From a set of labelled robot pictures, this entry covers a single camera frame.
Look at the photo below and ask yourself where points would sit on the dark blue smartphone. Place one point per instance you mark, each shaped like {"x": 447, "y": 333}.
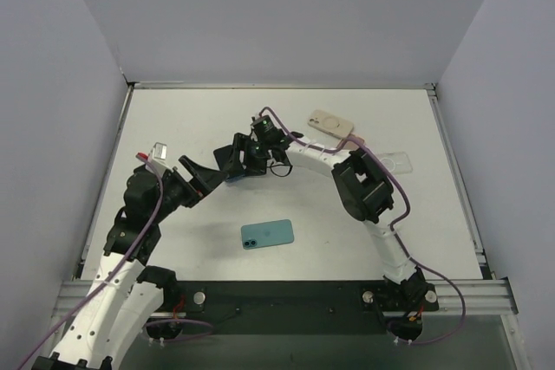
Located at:
{"x": 228, "y": 164}

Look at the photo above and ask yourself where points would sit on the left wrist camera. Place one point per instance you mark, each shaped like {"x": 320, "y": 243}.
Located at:
{"x": 156, "y": 155}

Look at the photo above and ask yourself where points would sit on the clear phone case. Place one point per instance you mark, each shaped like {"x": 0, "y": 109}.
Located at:
{"x": 396, "y": 163}

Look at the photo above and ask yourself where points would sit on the phone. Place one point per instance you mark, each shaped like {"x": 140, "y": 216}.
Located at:
{"x": 351, "y": 143}
{"x": 330, "y": 124}

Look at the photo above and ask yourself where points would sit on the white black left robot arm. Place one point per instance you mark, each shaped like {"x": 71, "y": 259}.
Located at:
{"x": 126, "y": 290}

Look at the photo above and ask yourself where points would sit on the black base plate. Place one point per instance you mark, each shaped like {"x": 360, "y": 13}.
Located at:
{"x": 171, "y": 321}

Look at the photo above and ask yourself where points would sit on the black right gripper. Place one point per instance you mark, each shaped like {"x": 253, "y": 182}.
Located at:
{"x": 239, "y": 158}

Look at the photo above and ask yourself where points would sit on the aluminium front rail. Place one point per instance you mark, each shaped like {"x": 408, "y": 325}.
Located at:
{"x": 476, "y": 297}

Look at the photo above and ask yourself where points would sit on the teal smartphone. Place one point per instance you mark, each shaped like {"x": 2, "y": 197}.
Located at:
{"x": 267, "y": 234}

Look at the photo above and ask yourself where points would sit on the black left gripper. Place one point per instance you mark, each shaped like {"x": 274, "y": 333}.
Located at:
{"x": 186, "y": 184}

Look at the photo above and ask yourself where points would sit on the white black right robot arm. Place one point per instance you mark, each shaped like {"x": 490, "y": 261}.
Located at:
{"x": 367, "y": 190}

